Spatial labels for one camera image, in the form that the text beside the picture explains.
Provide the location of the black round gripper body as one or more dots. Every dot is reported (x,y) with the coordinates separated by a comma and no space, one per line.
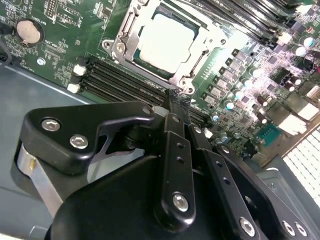
(112,212)

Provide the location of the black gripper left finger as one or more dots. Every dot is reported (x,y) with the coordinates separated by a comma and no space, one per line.
(62,155)

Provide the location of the silver topped CPU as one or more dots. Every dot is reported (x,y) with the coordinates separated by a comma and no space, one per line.
(170,42)

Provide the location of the metal socket cover frame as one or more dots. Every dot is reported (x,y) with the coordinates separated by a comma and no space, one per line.
(130,47)

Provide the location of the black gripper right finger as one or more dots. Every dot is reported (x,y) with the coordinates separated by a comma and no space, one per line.
(237,200)

